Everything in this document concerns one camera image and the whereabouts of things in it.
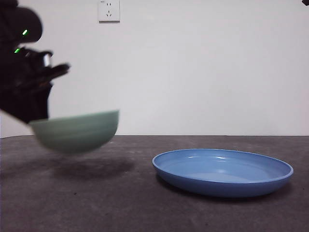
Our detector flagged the green ribbed bowl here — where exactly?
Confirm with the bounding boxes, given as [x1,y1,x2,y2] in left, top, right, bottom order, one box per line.
[28,109,121,154]

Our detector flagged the blue round plate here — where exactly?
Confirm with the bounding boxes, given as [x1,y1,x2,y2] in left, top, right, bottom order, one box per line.
[152,148,295,199]

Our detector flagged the white wall socket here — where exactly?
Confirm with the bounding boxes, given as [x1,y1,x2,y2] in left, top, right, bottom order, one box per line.
[98,0,121,24]

